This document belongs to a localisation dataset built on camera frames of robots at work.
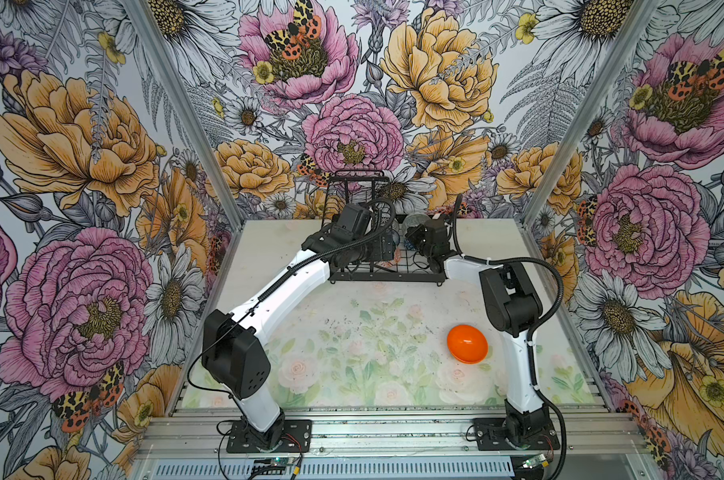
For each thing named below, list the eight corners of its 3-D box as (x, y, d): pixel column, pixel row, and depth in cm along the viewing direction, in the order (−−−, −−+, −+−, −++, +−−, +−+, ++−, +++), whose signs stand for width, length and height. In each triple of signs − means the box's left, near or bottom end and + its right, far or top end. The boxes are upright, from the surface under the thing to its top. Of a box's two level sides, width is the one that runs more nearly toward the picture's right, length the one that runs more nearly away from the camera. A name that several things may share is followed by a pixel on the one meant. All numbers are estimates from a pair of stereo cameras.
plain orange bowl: (449, 365, 87) (453, 358, 83) (443, 332, 94) (447, 324, 89) (486, 365, 87) (492, 358, 83) (478, 332, 94) (483, 324, 89)
